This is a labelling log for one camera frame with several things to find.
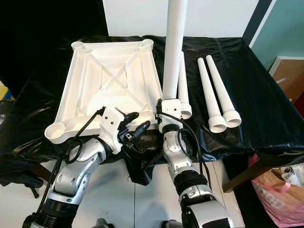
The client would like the white plastic table top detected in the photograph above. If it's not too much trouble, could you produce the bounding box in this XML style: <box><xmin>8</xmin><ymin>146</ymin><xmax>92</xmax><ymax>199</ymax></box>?
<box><xmin>44</xmin><ymin>39</ymin><xmax>164</xmax><ymax>144</ymax></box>

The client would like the grey left robot foot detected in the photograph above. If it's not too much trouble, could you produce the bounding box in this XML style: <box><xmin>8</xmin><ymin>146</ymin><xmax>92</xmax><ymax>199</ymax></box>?
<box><xmin>97</xmin><ymin>218</ymin><xmax>117</xmax><ymax>228</ymax></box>

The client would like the grey robot foot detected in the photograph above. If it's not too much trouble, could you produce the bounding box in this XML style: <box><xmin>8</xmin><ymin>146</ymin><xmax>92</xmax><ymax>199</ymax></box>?
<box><xmin>161</xmin><ymin>220</ymin><xmax>186</xmax><ymax>228</ymax></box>
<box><xmin>97</xmin><ymin>218</ymin><xmax>117</xmax><ymax>228</ymax></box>

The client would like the grey right robot foot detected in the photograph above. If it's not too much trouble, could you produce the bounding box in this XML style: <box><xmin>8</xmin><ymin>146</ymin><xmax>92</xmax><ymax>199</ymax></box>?
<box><xmin>161</xmin><ymin>220</ymin><xmax>186</xmax><ymax>228</ymax></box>

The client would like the brown wooden table leg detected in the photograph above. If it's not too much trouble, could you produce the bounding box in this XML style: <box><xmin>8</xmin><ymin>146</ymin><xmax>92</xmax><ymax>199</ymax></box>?
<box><xmin>222</xmin><ymin>159</ymin><xmax>266</xmax><ymax>193</ymax></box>

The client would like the black shiny table cloth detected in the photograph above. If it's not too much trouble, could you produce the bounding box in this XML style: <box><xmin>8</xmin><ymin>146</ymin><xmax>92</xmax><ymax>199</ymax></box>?
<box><xmin>0</xmin><ymin>36</ymin><xmax>304</xmax><ymax>186</ymax></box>

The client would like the black case with white label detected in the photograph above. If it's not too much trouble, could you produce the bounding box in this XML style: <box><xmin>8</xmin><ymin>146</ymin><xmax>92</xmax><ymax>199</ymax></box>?
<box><xmin>0</xmin><ymin>100</ymin><xmax>19</xmax><ymax>143</ymax></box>

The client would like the brown cardboard box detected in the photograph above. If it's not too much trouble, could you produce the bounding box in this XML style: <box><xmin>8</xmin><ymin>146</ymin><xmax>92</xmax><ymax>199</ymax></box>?
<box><xmin>268</xmin><ymin>56</ymin><xmax>304</xmax><ymax>103</ymax></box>

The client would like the pink plastic bag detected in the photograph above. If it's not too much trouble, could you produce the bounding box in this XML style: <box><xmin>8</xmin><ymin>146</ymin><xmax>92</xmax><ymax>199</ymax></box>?
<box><xmin>256</xmin><ymin>154</ymin><xmax>304</xmax><ymax>228</ymax></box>

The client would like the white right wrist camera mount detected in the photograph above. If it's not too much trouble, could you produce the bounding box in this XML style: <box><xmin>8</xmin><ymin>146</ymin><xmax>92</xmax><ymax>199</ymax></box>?
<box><xmin>159</xmin><ymin>99</ymin><xmax>183</xmax><ymax>133</ymax></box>

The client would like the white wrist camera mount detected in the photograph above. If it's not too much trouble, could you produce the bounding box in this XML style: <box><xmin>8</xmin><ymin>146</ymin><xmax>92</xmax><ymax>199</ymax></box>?
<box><xmin>100</xmin><ymin>107</ymin><xmax>131</xmax><ymax>155</ymax></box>
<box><xmin>159</xmin><ymin>99</ymin><xmax>183</xmax><ymax>133</ymax></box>

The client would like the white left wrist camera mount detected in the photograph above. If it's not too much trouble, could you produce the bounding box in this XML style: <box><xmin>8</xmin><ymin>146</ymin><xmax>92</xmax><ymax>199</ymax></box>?
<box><xmin>100</xmin><ymin>107</ymin><xmax>131</xmax><ymax>155</ymax></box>

